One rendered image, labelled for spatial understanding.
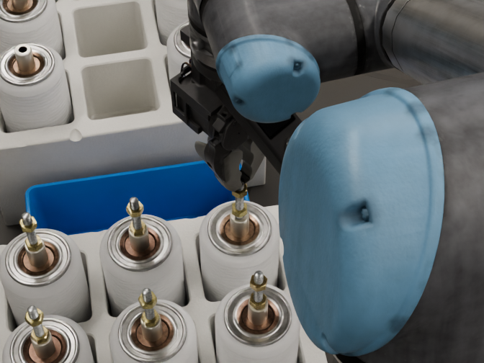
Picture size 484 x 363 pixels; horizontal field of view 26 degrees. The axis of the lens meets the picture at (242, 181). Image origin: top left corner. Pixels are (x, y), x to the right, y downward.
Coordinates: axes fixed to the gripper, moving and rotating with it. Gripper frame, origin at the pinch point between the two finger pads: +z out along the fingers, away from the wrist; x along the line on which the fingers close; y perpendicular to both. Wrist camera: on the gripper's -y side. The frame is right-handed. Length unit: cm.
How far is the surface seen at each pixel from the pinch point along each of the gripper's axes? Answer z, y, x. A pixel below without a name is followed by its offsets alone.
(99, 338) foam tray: 17.0, 4.1, 19.3
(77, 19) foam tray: 19, 49, -12
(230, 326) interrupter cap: 9.7, -8.3, 9.6
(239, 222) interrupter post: 7.0, -0.2, 0.7
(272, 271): 15.3, -4.0, -1.2
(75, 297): 14.3, 8.9, 18.6
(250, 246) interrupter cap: 9.6, -2.1, 0.8
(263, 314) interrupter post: 7.8, -10.4, 6.7
